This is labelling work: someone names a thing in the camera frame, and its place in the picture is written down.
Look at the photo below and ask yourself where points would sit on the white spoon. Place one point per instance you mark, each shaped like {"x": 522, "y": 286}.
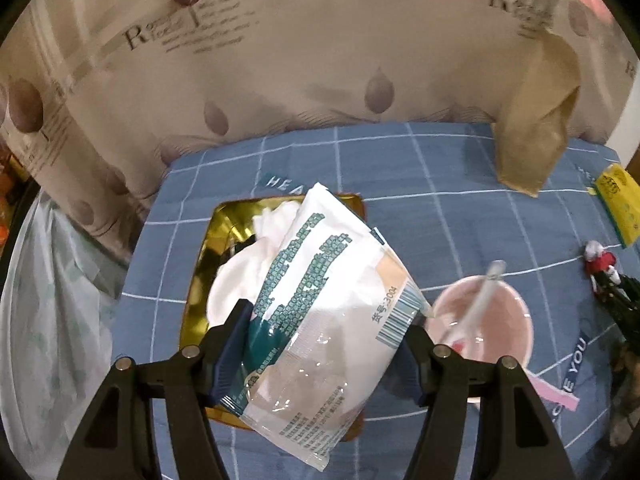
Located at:
{"x": 480, "y": 300}

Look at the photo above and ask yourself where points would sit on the blue checked bedsheet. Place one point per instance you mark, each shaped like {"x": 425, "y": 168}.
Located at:
{"x": 400, "y": 185}

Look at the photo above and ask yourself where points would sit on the pink cup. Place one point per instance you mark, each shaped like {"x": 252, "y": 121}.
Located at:
{"x": 500, "y": 320}

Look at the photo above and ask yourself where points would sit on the white plastic bag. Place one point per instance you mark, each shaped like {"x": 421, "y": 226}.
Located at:
{"x": 50, "y": 335}

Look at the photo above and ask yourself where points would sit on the yellow tissue pack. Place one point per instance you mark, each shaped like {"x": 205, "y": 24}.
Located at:
{"x": 622, "y": 200}

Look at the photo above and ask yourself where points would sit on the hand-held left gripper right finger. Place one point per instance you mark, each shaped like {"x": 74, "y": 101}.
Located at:
{"x": 415, "y": 375}

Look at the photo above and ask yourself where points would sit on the white sock pair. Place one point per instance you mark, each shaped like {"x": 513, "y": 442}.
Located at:
{"x": 272, "y": 225}

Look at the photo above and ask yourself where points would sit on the white cloth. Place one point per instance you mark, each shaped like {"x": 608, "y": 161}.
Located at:
{"x": 230, "y": 285}

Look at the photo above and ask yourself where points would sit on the person's right hand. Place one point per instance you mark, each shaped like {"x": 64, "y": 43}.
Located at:
{"x": 625, "y": 400}

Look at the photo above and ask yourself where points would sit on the white plastic snack packet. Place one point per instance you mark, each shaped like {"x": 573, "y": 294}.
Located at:
{"x": 320, "y": 335}

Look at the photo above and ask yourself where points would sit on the beige leaf print curtain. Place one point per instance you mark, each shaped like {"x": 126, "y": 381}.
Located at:
{"x": 300, "y": 60}

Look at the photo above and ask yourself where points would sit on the kraft paper food pouch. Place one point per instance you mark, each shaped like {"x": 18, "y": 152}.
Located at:
{"x": 530, "y": 135}

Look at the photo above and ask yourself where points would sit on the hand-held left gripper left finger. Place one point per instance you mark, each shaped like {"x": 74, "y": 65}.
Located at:
{"x": 230, "y": 355}

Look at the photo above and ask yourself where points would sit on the red gold tin box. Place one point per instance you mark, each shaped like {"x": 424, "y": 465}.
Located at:
{"x": 225, "y": 220}

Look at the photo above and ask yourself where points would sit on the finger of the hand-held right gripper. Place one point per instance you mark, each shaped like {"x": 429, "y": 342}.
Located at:
{"x": 627, "y": 287}
{"x": 622, "y": 317}

